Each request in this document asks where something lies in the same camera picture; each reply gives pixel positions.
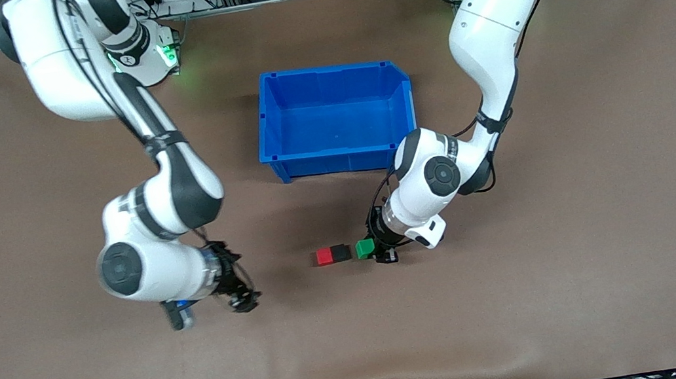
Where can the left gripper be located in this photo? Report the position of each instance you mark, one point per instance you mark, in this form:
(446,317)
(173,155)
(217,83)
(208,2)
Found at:
(379,234)

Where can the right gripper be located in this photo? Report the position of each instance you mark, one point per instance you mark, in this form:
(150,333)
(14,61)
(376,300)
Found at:
(231,279)

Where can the small green cube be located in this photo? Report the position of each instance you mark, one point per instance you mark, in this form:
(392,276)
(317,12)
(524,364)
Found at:
(365,249)

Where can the small red cube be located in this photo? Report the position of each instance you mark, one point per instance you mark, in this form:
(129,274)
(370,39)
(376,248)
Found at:
(324,256)

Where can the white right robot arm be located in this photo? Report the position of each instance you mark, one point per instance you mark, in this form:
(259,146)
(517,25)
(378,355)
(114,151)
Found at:
(150,262)

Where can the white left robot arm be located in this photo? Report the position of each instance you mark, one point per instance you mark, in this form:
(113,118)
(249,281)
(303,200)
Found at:
(487,29)

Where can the small black cube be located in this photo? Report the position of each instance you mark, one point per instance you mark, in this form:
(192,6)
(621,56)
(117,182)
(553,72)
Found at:
(341,252)

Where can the blue plastic storage bin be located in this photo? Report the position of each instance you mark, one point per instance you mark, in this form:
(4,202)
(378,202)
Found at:
(335,124)

